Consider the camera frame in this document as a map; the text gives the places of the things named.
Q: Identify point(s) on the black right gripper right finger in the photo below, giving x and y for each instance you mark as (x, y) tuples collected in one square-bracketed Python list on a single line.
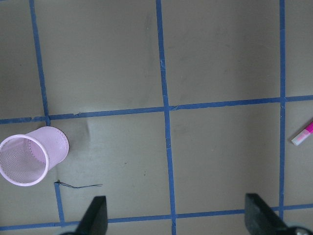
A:
[(260, 219)]

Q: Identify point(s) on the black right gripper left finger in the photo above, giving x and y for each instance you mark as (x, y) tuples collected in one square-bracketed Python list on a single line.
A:
[(95, 219)]

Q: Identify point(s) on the pink highlighter pen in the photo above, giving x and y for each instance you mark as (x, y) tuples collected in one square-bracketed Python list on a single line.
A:
[(302, 134)]

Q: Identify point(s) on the pink mesh pen cup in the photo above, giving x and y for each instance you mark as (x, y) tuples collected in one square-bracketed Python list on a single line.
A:
[(25, 159)]

